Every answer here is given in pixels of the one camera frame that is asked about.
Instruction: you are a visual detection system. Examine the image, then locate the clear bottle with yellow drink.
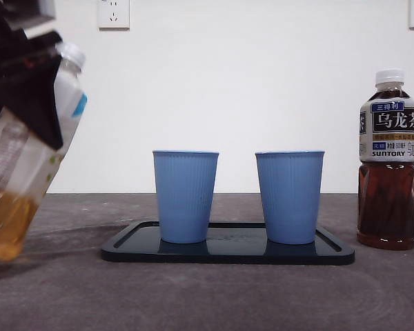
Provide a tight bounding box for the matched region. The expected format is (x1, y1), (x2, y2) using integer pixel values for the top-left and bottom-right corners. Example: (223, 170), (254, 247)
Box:
(0, 41), (89, 262)

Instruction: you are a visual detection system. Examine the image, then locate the Suntory oolong tea bottle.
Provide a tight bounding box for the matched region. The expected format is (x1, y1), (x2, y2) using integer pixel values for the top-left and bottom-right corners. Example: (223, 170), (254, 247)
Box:
(356, 68), (414, 252)

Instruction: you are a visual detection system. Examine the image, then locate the blue ribbed cup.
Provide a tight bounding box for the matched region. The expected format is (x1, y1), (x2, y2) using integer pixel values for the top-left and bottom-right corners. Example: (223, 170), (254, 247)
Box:
(152, 150), (221, 245)
(255, 150), (326, 245)

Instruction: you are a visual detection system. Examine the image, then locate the dark blue rectangular tray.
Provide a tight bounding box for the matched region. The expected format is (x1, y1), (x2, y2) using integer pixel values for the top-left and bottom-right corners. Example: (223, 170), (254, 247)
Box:
(100, 221), (356, 266)

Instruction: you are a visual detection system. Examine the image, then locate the pale grey left camera box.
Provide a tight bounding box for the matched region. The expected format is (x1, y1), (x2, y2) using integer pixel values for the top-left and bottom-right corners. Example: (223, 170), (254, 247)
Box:
(5, 0), (57, 28)

